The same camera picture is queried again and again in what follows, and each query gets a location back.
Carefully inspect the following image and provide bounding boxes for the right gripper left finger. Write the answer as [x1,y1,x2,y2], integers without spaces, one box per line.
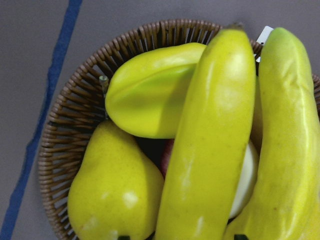
[117,235,131,240]

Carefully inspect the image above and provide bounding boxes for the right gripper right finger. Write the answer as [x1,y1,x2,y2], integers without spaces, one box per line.
[233,234,248,240]

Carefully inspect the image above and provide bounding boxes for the yellow banana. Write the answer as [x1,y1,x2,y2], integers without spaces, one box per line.
[155,23,256,240]
[224,27,320,240]

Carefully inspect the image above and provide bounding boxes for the basket paper tag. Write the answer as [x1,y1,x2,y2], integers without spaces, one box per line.
[252,25,275,63]

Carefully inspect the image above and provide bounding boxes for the yellow pear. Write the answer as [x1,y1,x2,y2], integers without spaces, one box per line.
[67,120,164,240]

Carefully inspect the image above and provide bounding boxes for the pale apple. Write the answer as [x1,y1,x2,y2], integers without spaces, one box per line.
[229,77,263,220]

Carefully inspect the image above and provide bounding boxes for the pink peach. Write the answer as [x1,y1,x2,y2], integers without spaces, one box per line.
[160,139,175,178]

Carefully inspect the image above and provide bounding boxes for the yellow mango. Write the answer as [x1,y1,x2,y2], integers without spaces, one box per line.
[105,42,206,139]

